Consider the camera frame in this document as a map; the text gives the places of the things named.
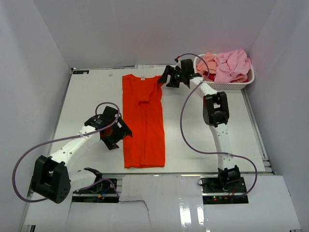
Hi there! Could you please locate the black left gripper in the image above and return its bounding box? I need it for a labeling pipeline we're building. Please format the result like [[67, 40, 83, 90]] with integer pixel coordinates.
[[102, 117, 131, 150]]

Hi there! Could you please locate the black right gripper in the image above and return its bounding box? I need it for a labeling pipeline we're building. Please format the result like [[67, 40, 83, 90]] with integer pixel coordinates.
[[157, 66, 186, 88]]

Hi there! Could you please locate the orange t shirt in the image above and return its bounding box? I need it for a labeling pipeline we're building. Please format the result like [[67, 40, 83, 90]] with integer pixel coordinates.
[[122, 74, 166, 169]]

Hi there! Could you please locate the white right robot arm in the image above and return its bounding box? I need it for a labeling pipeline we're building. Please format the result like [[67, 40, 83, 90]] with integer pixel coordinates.
[[157, 59, 240, 193]]

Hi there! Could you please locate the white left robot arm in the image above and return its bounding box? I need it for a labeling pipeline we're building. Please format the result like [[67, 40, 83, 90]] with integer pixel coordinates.
[[30, 102, 133, 203]]

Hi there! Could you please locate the peach t shirt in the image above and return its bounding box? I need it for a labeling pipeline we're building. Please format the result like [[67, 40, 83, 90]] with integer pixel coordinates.
[[196, 52, 217, 77]]

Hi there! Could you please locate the magenta t shirt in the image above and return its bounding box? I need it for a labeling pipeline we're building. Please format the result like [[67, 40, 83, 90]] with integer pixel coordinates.
[[206, 73, 215, 82]]

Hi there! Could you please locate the light pink t shirt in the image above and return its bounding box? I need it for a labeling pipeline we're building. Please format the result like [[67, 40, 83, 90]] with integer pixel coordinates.
[[214, 49, 251, 84]]

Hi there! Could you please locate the white perforated laundry basket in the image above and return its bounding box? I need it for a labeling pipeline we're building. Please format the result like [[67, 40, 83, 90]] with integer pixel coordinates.
[[206, 66, 255, 90]]

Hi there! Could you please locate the black table label sticker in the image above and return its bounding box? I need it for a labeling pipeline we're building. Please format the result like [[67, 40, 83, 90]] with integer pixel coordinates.
[[72, 70, 89, 74]]

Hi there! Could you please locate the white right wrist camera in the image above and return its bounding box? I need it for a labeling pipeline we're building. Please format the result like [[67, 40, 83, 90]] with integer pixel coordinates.
[[174, 56, 181, 68]]

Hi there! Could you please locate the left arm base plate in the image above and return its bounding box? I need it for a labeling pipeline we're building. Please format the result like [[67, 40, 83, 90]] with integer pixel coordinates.
[[72, 178, 122, 203]]

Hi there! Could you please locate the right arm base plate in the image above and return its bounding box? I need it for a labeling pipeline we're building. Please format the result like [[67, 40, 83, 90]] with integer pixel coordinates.
[[197, 177, 249, 205]]

